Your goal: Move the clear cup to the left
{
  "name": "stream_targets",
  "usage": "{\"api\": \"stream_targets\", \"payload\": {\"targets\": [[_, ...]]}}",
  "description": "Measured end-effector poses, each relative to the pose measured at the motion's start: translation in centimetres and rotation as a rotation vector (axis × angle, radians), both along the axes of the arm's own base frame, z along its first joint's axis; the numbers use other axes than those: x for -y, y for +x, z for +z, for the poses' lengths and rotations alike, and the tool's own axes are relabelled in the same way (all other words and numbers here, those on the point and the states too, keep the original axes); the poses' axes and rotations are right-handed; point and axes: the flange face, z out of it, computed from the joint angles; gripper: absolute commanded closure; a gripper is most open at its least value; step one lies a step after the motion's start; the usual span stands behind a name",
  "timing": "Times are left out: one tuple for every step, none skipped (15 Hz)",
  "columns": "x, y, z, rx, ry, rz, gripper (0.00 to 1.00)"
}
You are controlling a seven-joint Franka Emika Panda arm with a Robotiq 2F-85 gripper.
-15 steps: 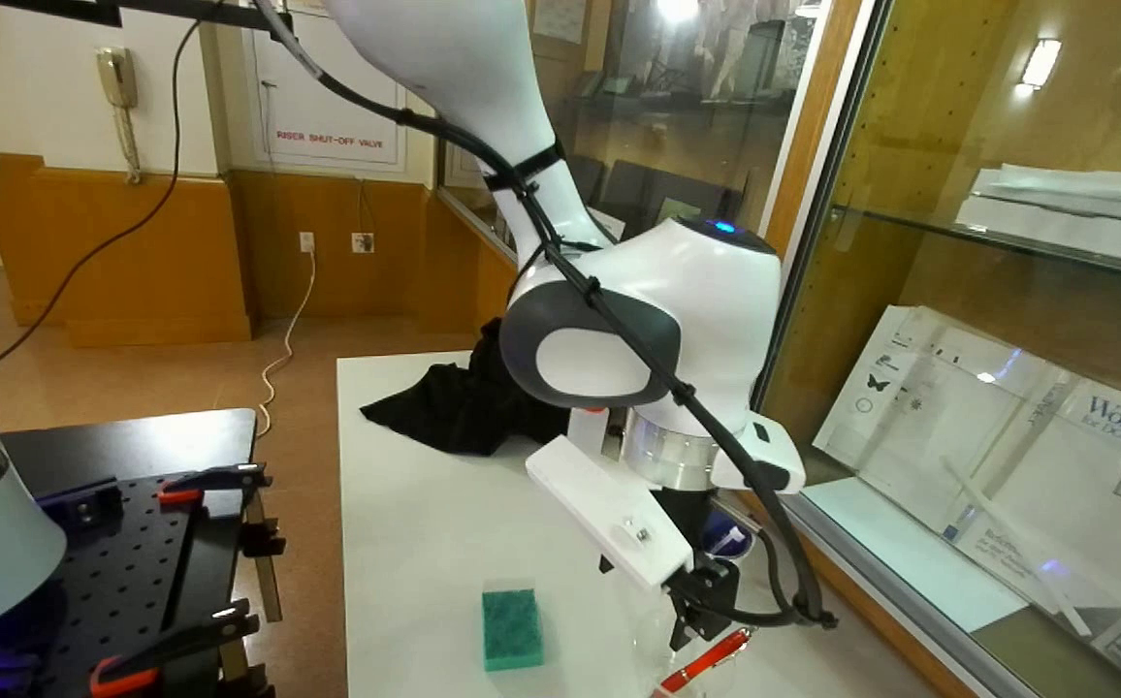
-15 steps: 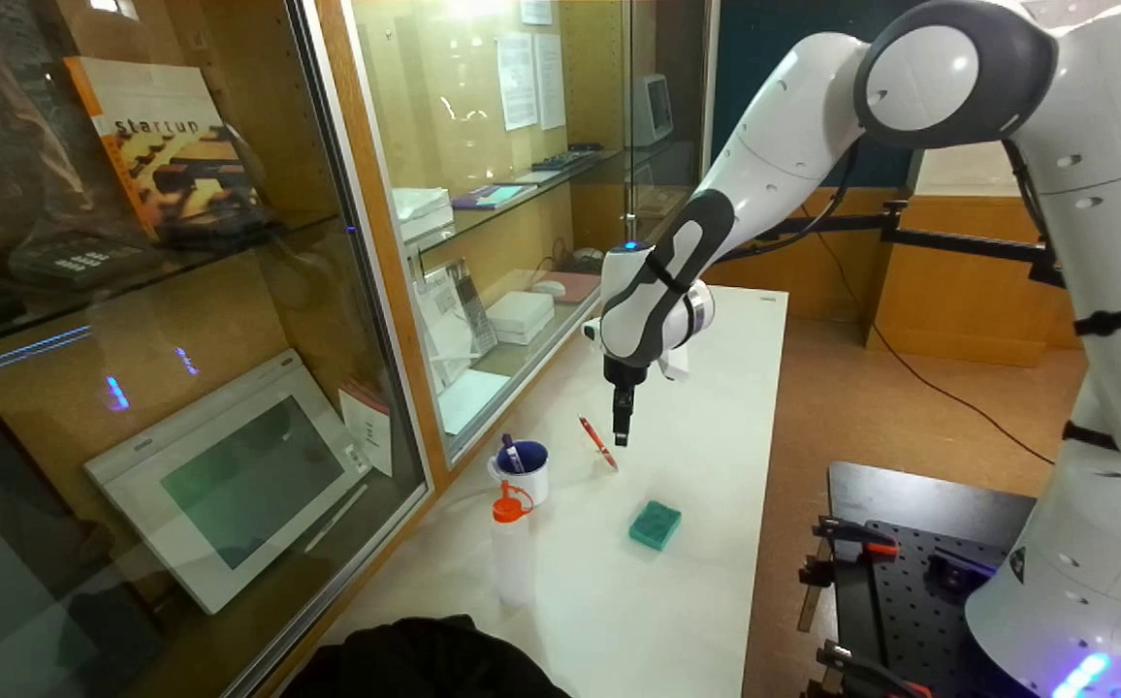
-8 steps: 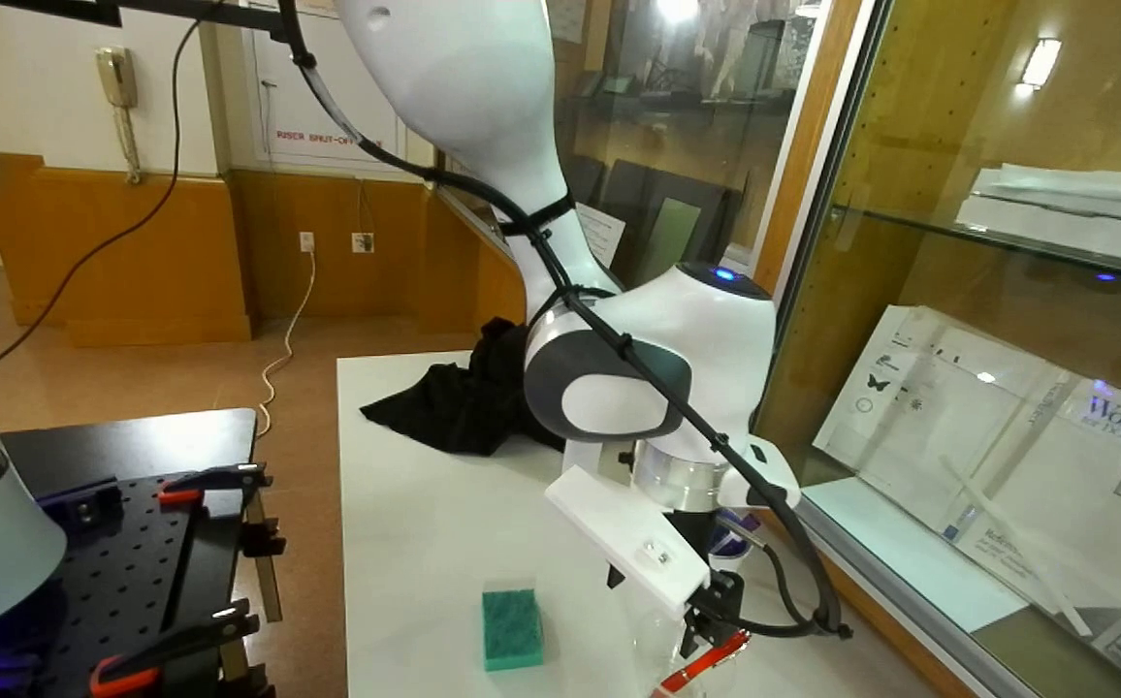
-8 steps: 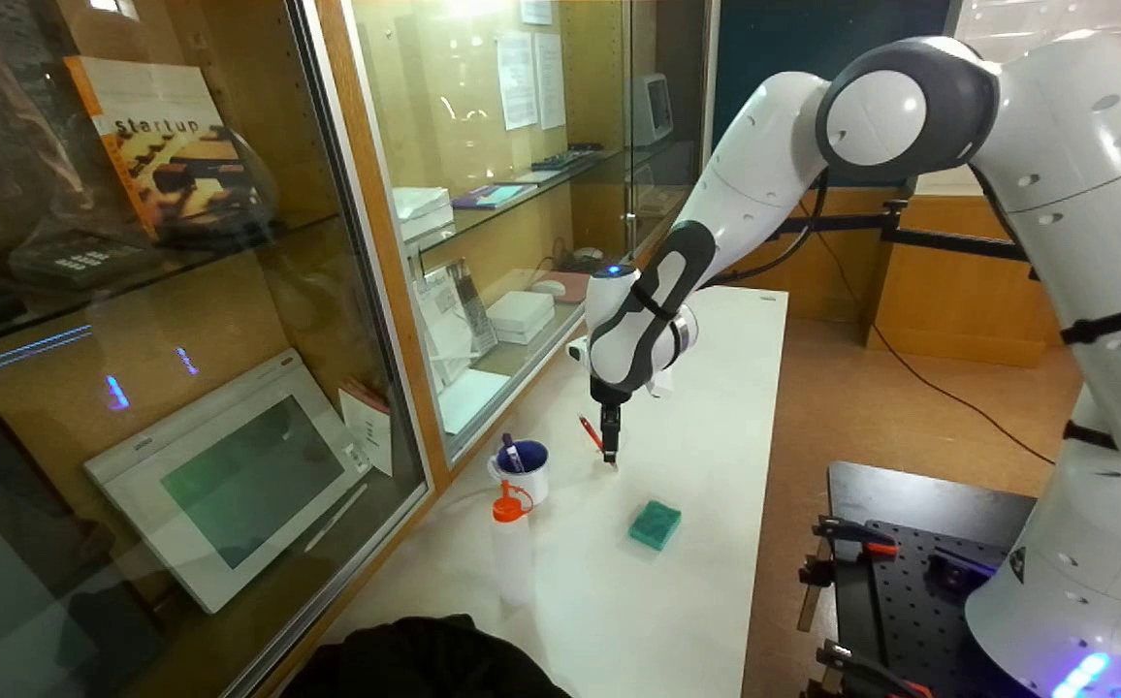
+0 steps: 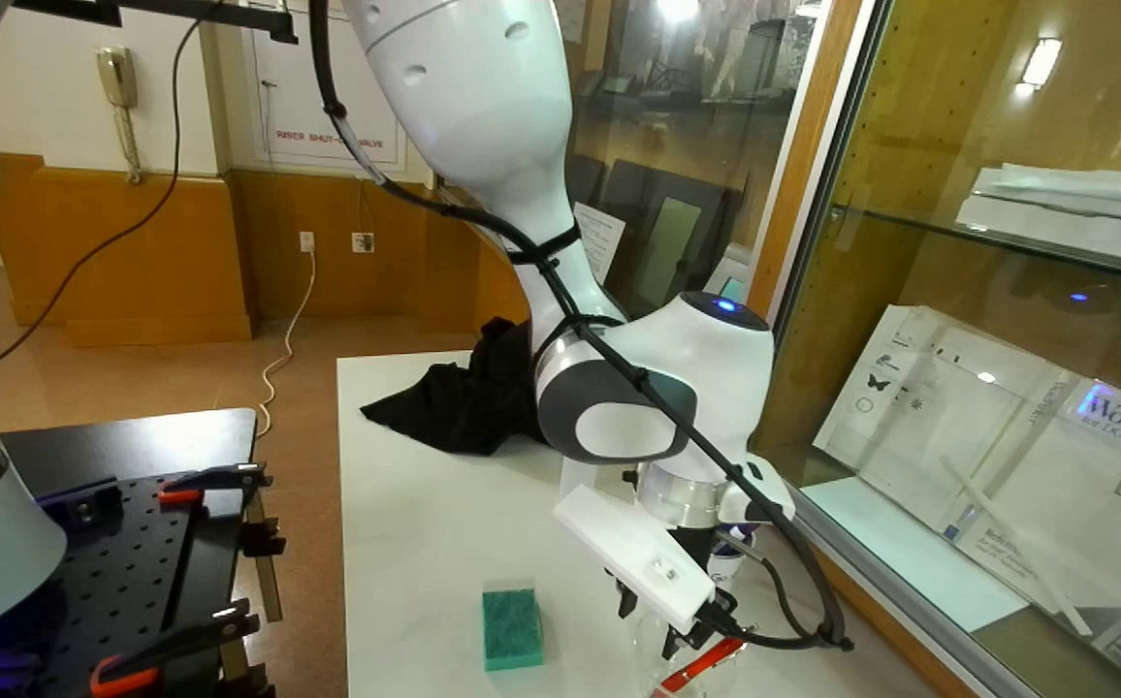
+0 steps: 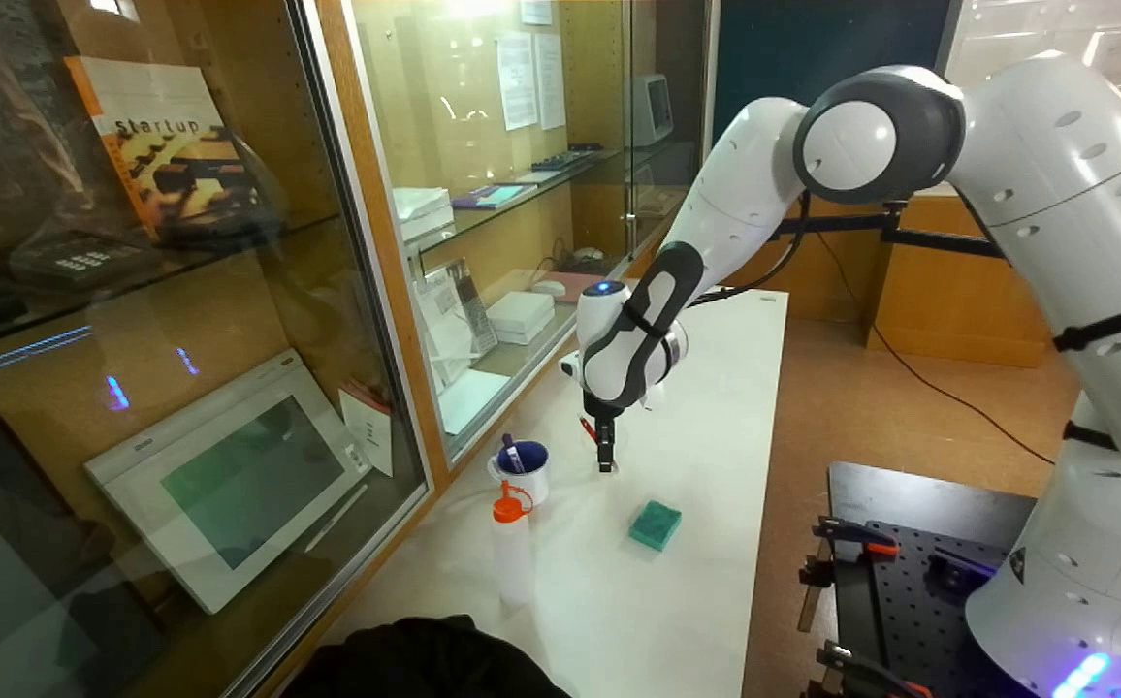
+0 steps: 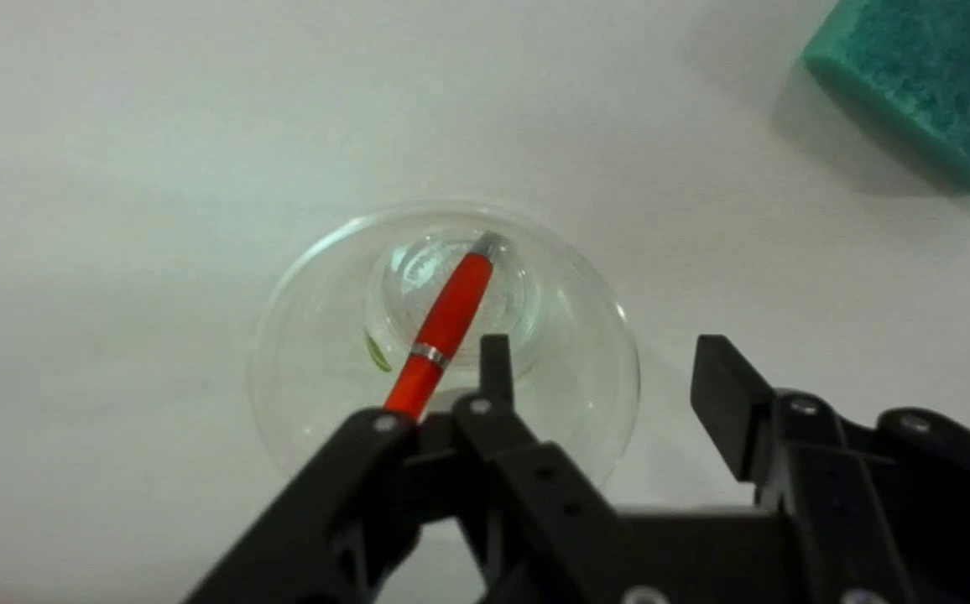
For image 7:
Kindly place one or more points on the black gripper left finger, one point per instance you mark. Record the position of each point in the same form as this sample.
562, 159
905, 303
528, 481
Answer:
506, 491

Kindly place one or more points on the green sponge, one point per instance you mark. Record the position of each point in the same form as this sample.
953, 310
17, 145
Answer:
931, 77

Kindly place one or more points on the clear plastic cup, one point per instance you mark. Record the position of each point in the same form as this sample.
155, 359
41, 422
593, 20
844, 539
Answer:
315, 338

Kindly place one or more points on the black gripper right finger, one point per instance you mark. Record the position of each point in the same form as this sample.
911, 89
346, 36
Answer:
839, 491

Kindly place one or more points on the red pen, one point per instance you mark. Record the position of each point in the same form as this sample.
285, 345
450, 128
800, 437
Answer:
450, 320

